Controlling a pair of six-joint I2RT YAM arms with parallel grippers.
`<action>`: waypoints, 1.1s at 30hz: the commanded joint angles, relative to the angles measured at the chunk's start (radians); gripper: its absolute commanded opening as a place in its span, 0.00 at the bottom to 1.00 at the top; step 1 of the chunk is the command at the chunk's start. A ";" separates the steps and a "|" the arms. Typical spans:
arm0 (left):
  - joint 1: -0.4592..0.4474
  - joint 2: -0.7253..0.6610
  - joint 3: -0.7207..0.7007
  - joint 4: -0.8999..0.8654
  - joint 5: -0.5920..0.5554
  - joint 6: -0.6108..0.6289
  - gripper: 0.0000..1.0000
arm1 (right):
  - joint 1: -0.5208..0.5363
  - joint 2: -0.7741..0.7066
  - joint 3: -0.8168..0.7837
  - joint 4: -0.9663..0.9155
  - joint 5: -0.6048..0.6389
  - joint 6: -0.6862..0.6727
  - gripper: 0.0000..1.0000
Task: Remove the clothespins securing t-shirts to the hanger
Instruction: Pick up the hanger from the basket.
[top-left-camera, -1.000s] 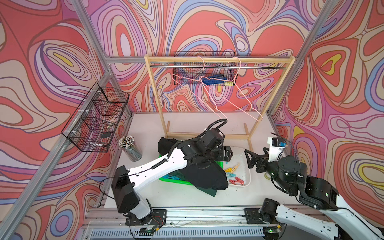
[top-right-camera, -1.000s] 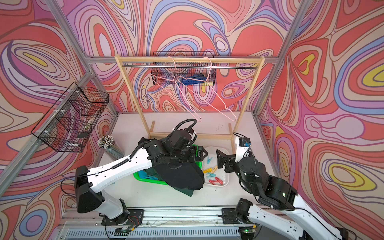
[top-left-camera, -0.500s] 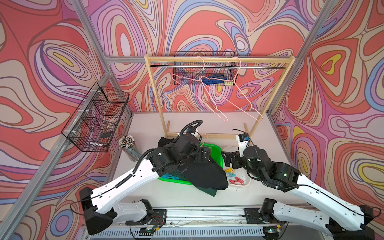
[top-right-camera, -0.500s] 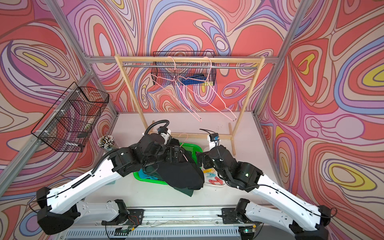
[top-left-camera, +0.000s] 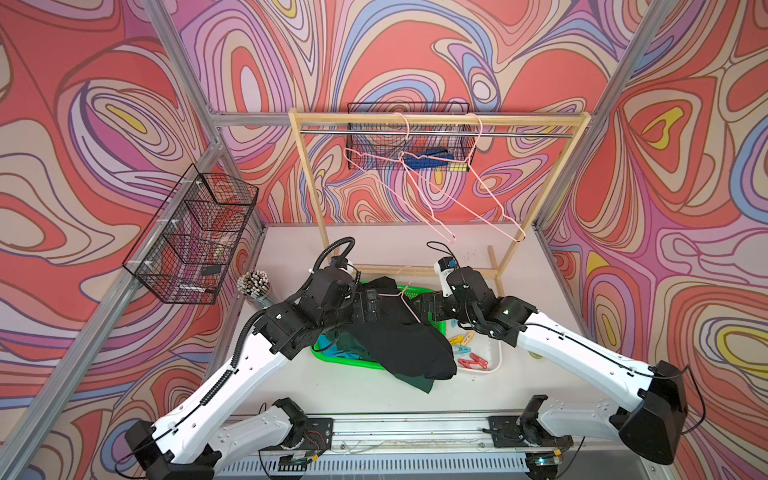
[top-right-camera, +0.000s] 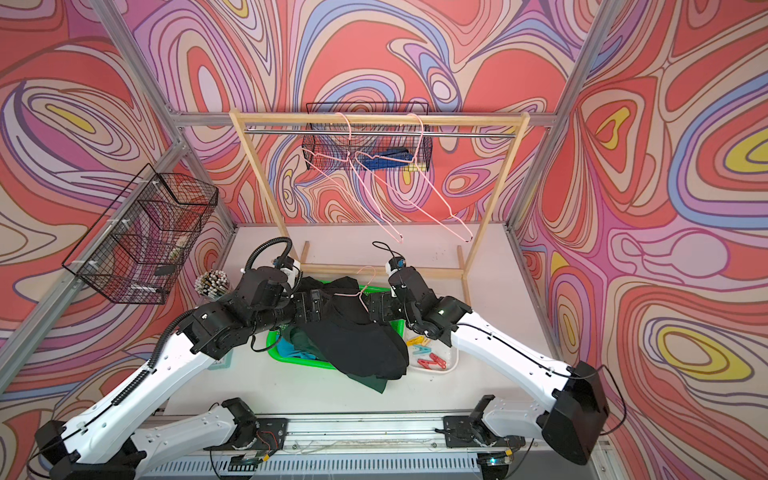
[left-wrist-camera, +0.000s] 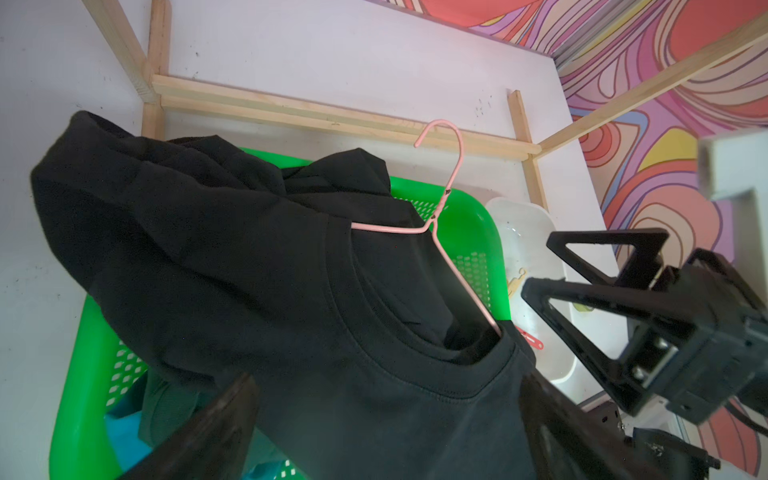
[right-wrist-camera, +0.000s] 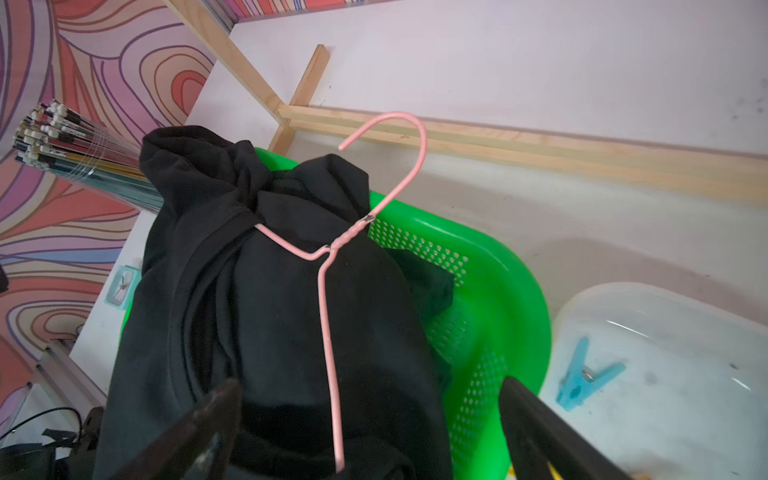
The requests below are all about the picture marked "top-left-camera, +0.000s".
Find wooden clothespin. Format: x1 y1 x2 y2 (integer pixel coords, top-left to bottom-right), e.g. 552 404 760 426
462 331 476 346

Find dark green t-shirt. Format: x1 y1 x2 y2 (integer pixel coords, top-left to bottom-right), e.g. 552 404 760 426
317 332 434 393

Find black t-shirt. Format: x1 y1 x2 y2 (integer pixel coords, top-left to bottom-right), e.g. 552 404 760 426
343 277 457 392

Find teal t-shirt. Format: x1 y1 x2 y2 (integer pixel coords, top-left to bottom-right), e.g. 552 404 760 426
311 332 337 358

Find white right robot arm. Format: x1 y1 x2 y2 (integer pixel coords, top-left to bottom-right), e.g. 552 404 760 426
413 266 688 465

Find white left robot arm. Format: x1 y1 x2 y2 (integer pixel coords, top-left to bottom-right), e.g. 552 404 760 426
125 236 360 479

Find green perforated plastic basket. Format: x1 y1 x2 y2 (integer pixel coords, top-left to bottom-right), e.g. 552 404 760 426
313 285 455 379

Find white plastic tray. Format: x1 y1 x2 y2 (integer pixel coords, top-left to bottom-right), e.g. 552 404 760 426
445 322 502 374

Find pine cone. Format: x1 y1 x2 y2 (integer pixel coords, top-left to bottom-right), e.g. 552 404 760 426
237 270 279 309

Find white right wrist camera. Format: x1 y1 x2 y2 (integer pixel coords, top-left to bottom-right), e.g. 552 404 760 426
434 256 458 297

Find metal rail base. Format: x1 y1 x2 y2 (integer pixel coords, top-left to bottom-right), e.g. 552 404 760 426
203 407 670 479

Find black wire basket back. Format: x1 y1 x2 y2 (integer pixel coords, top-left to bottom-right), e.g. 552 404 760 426
347 99 475 173

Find black wire basket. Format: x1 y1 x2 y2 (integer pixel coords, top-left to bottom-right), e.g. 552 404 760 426
122 165 259 305
347 99 475 173

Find black wire basket left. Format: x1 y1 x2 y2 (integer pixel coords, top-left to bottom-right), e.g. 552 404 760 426
122 165 259 305

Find wooden clothes rack frame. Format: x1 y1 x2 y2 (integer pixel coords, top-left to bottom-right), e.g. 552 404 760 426
287 109 592 295

